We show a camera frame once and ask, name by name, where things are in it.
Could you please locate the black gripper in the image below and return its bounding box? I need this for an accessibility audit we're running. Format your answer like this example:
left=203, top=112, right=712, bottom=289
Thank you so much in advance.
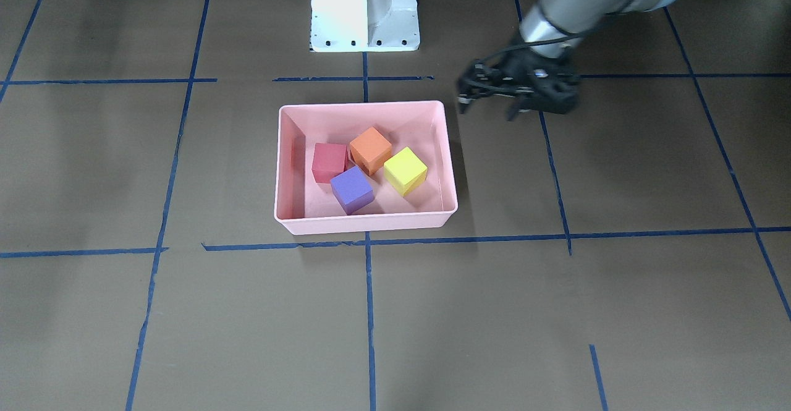
left=457, top=43, right=581, bottom=121

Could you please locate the yellow-green foam block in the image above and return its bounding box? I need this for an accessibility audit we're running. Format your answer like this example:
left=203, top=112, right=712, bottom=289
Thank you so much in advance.
left=384, top=147, right=428, bottom=197

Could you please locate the orange foam block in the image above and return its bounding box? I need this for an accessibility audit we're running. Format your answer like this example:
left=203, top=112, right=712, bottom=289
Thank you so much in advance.
left=349, top=127, right=393, bottom=177

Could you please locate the purple foam block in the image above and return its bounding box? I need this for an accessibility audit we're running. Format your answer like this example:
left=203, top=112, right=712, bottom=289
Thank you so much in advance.
left=330, top=166, right=374, bottom=216

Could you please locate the red foam block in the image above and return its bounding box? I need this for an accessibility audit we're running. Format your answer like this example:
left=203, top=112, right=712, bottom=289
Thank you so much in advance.
left=311, top=142, right=347, bottom=184

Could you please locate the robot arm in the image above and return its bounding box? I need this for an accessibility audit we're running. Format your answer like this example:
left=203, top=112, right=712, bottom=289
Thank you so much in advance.
left=457, top=0, right=675, bottom=117

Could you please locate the pink plastic bin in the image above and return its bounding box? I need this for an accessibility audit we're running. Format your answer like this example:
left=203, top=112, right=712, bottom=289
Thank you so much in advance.
left=274, top=101, right=459, bottom=235

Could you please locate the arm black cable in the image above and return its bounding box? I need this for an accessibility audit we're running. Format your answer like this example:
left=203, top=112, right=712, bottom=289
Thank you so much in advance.
left=473, top=34, right=582, bottom=69

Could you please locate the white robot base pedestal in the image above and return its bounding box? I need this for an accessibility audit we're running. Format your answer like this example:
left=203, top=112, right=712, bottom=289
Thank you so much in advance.
left=309, top=0, right=421, bottom=53

